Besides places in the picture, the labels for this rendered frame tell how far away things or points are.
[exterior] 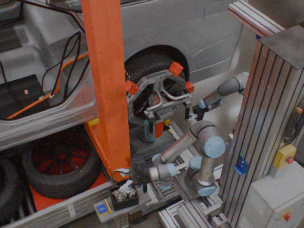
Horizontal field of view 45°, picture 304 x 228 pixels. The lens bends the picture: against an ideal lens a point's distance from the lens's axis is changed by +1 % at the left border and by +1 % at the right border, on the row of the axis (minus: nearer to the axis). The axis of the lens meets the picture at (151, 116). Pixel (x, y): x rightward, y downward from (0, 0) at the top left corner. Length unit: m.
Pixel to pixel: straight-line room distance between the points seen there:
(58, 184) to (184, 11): 1.67
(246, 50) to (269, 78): 3.48
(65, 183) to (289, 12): 4.49
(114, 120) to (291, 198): 1.17
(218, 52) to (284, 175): 1.48
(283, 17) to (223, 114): 2.37
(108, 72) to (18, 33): 2.22
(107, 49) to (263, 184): 1.15
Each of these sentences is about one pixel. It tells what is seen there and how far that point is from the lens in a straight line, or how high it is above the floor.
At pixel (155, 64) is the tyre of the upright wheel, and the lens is 2.92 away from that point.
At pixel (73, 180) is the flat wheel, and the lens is 3.04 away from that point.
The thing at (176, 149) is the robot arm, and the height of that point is 1.26.
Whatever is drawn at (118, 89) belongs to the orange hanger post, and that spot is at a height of 1.49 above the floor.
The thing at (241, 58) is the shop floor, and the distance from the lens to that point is 5.06.
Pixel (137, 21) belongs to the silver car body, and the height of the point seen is 1.56.
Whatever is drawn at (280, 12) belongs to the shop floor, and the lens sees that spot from 6.23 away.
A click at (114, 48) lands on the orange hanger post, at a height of 1.79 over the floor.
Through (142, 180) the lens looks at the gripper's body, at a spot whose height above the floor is 1.20.
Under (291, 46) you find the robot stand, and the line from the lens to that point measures 1.74.
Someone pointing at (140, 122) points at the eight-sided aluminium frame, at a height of 0.68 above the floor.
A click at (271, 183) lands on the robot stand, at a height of 1.23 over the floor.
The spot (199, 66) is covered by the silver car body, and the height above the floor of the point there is 0.94.
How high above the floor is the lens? 2.97
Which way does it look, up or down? 46 degrees down
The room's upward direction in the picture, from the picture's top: straight up
